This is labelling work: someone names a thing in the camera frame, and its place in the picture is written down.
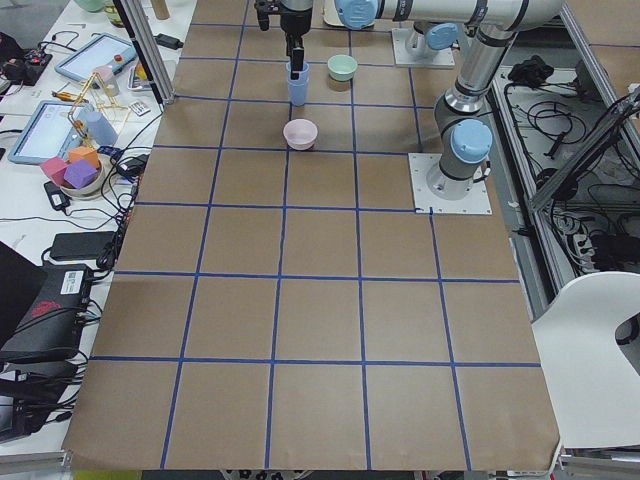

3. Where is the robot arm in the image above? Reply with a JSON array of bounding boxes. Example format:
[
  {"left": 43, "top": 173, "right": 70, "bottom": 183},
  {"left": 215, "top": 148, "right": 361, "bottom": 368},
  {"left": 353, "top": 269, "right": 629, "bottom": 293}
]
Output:
[
  {"left": 254, "top": 1, "right": 458, "bottom": 71},
  {"left": 334, "top": 1, "right": 563, "bottom": 200}
]

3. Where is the aluminium frame post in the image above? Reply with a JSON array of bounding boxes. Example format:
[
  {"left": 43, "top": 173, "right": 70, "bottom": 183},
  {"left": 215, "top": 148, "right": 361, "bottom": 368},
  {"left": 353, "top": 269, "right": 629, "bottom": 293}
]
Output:
[{"left": 114, "top": 0, "right": 175, "bottom": 106}]

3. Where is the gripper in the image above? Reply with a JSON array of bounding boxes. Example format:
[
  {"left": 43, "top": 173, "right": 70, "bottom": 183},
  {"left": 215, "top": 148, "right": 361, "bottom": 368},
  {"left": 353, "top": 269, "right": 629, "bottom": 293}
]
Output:
[
  {"left": 280, "top": 0, "right": 313, "bottom": 80},
  {"left": 254, "top": 0, "right": 280, "bottom": 31}
]

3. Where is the blue cup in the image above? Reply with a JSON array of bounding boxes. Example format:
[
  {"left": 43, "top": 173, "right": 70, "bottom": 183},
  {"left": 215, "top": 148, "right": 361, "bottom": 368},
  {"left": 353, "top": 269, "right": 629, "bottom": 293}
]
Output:
[
  {"left": 285, "top": 61, "right": 310, "bottom": 83},
  {"left": 287, "top": 76, "right": 309, "bottom": 106}
]

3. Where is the black power adapter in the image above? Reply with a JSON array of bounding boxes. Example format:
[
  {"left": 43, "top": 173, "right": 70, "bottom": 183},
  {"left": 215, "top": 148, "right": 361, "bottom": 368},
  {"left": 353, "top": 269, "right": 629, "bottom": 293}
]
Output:
[{"left": 154, "top": 34, "right": 184, "bottom": 50}]

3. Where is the white chair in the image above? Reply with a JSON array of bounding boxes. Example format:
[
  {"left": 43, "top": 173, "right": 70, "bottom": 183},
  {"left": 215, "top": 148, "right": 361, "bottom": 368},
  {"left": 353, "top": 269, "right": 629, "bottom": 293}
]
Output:
[{"left": 532, "top": 272, "right": 639, "bottom": 449}]

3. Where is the pink bowl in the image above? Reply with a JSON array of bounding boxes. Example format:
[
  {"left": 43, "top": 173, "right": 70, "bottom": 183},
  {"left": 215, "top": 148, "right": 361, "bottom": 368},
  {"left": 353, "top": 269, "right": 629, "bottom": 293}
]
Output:
[{"left": 283, "top": 119, "right": 318, "bottom": 151}]

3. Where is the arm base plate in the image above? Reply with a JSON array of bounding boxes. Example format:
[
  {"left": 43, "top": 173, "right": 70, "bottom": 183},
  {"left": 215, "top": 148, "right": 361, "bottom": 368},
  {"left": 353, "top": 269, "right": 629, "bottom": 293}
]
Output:
[
  {"left": 392, "top": 23, "right": 458, "bottom": 69},
  {"left": 408, "top": 153, "right": 492, "bottom": 215}
]

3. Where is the bowl of foam blocks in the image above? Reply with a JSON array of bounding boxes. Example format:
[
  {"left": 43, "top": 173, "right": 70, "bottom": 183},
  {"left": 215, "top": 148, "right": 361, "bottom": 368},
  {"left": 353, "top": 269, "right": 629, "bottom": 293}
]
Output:
[{"left": 40, "top": 146, "right": 106, "bottom": 200}]

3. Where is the cardboard tube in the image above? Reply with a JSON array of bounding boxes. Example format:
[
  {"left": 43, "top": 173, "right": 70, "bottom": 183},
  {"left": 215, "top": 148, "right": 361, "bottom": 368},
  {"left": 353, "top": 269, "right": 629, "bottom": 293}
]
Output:
[{"left": 151, "top": 0, "right": 170, "bottom": 21}]

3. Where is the teach pendant tablet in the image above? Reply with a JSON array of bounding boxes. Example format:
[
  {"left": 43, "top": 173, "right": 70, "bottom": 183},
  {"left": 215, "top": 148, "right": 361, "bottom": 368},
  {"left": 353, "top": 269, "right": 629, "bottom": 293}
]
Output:
[
  {"left": 8, "top": 100, "right": 82, "bottom": 165},
  {"left": 54, "top": 33, "right": 137, "bottom": 82}
]

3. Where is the teach pendant tablet near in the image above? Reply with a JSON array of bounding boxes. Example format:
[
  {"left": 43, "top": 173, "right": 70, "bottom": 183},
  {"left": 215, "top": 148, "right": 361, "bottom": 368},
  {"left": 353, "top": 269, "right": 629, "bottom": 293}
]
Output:
[{"left": 8, "top": 100, "right": 82, "bottom": 165}]

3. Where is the gold wire rack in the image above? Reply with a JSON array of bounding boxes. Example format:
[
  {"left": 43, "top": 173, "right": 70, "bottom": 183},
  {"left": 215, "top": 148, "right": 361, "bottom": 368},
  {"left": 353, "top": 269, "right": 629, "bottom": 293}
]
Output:
[{"left": 67, "top": 73, "right": 131, "bottom": 146}]

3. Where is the pink cup on desk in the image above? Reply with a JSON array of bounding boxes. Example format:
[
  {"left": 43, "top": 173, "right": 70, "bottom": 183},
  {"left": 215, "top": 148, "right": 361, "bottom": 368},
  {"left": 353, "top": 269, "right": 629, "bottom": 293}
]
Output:
[{"left": 93, "top": 65, "right": 114, "bottom": 85}]

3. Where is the green bowl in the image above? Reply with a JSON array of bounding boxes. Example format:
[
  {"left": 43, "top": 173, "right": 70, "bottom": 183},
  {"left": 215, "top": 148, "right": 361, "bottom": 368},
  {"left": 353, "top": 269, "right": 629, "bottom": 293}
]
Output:
[{"left": 327, "top": 54, "right": 358, "bottom": 82}]

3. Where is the teach pendant tablet far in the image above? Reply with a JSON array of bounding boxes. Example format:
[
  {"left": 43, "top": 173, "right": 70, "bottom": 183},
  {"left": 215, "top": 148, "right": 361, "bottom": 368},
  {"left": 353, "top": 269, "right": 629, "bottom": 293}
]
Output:
[{"left": 54, "top": 33, "right": 137, "bottom": 82}]

